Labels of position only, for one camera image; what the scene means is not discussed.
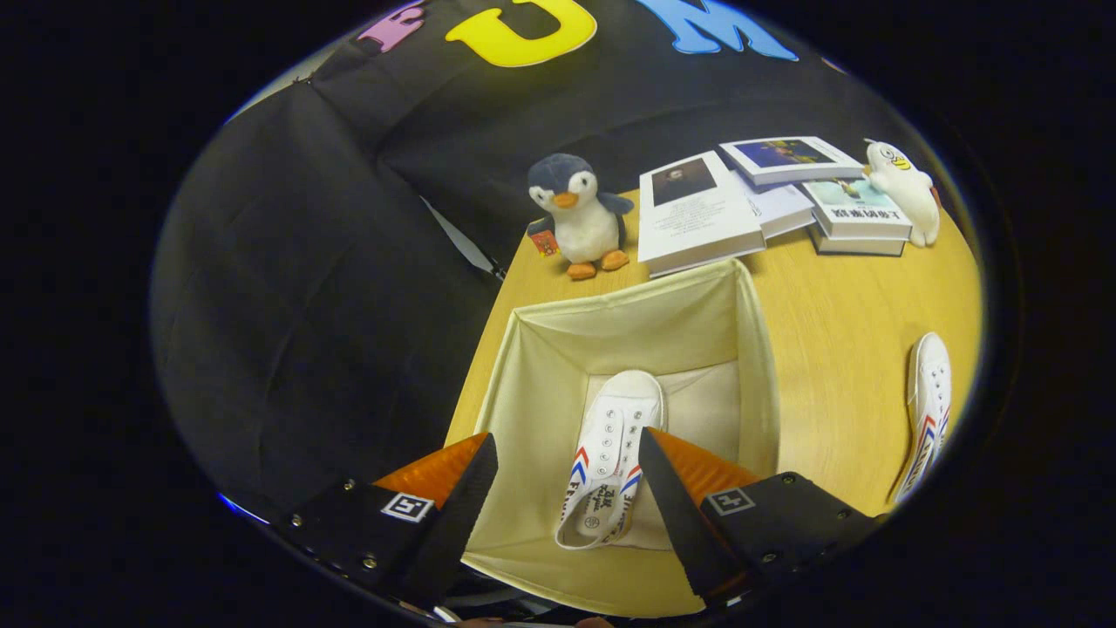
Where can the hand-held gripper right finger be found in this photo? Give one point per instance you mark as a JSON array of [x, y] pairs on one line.
[[689, 523]]

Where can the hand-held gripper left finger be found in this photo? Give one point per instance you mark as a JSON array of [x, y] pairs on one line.
[[453, 523]]

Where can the white canvas shoe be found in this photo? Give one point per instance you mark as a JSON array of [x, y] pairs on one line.
[[610, 453], [928, 410]]

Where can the beige fabric storage box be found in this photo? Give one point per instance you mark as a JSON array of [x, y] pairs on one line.
[[540, 366]]

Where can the black backdrop cloth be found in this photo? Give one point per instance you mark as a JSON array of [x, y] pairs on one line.
[[305, 305]]

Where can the white book with dark portrait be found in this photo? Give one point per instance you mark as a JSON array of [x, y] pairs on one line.
[[697, 218]]

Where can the grey white penguin plush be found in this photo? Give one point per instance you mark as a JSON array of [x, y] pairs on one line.
[[584, 222]]

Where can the thick white book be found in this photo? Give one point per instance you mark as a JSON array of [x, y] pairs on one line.
[[859, 246]]

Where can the thick book with teal cover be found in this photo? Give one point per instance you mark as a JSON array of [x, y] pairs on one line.
[[859, 214]]

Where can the white book with blue picture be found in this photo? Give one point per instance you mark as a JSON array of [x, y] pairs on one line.
[[789, 157]]

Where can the white duck plush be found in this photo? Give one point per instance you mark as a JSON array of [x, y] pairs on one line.
[[907, 187]]

